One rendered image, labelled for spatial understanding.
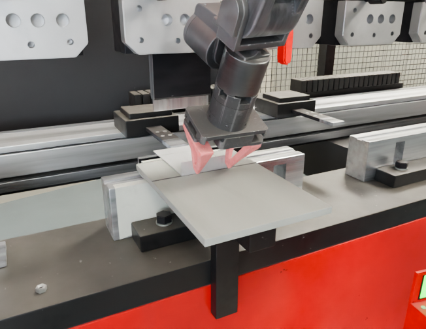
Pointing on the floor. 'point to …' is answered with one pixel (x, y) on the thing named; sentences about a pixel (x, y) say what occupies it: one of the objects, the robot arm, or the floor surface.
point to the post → (326, 60)
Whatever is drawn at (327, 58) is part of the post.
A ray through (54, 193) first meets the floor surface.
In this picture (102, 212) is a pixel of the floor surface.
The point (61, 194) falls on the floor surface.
